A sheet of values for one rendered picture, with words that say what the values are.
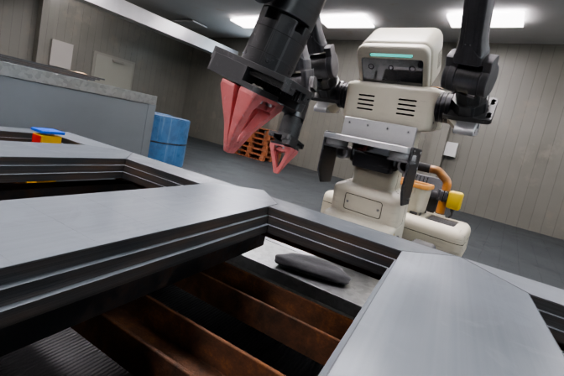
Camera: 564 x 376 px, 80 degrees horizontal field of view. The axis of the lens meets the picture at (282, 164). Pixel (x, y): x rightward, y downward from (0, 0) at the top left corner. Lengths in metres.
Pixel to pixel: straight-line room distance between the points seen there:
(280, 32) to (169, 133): 3.75
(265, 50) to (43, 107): 1.09
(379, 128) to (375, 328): 0.75
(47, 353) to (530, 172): 8.39
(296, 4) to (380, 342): 0.32
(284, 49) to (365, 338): 0.28
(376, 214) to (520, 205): 7.62
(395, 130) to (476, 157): 7.63
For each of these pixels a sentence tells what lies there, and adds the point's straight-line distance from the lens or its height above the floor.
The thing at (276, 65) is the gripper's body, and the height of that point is 1.08.
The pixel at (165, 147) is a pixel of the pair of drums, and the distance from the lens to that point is 4.09.
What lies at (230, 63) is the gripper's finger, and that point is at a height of 1.08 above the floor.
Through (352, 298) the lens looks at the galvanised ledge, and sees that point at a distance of 0.83.
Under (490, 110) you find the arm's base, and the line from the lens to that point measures 1.03.
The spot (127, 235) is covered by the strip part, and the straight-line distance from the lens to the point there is 0.45.
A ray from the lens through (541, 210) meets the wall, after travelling 8.63.
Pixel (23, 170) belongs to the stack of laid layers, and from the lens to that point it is 0.85.
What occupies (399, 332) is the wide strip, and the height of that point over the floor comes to 0.86.
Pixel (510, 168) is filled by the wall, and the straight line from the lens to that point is 8.59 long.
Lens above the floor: 1.02
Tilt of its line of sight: 6 degrees down
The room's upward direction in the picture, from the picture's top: 12 degrees clockwise
